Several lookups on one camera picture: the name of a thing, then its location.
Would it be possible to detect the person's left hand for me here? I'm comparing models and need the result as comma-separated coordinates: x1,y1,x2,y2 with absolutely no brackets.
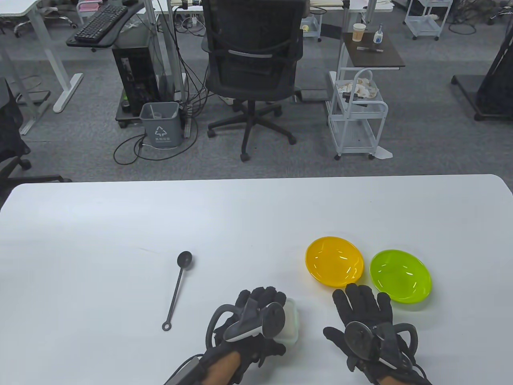
206,286,287,383

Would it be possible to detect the grey trash bin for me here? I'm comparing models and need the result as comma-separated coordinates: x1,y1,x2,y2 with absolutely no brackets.
139,101,183,150

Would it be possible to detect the white standing desk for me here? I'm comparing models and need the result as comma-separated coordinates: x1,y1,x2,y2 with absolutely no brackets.
0,0,84,135

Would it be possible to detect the orange plastic bowl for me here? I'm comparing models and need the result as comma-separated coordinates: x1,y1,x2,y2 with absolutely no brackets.
305,237,365,287

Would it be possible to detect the black computer tower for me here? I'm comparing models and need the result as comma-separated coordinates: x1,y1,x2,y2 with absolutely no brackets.
112,43,161,117

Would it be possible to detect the black keyboard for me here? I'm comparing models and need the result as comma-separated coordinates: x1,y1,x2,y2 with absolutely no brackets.
74,4,129,43

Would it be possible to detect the black long-handled spoon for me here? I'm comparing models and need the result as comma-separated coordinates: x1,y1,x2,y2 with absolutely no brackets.
162,251,193,332

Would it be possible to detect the green plastic bowl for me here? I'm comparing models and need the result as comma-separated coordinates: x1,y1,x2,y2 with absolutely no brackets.
369,249,432,304

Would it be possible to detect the black floor stand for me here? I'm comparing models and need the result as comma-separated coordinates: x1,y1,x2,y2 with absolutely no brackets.
451,24,513,121

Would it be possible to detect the white desk leg frame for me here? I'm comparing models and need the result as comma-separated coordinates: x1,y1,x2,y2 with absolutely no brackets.
142,0,191,139

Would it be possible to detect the dark brown side table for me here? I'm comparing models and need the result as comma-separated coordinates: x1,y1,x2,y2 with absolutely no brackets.
340,32,405,69

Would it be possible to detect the black keyboard tray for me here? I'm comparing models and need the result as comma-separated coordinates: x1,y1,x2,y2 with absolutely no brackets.
66,2,147,52

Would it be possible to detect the black flat base plate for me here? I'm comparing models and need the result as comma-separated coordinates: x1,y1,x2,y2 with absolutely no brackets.
299,89,331,103

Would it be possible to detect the crumpled white cloth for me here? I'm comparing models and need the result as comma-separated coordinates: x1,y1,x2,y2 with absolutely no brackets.
335,78,379,99

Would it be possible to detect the person's right forearm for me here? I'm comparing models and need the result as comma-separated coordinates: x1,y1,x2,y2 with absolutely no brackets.
379,373,435,385

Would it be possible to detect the white wire rolling cart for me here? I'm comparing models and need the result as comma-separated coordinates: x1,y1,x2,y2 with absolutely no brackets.
327,67,389,160

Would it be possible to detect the small white cart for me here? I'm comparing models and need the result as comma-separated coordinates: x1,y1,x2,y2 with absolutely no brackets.
301,12,323,43

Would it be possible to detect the black mesh office chair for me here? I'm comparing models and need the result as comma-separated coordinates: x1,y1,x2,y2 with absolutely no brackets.
200,0,305,162

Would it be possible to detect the person's right hand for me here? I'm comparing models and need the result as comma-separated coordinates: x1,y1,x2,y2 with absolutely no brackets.
323,283,421,381

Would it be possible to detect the white utility cart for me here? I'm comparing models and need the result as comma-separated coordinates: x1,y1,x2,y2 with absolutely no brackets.
404,0,445,41

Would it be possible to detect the clear plastic sugar container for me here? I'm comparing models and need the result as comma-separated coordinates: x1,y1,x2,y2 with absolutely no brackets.
277,298,300,346

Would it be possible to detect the person's left forearm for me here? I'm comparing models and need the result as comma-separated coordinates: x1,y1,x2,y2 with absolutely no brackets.
164,353,241,385

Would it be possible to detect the black hand tracker controller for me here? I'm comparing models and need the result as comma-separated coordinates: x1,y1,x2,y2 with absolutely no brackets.
345,321,419,369
206,299,286,353

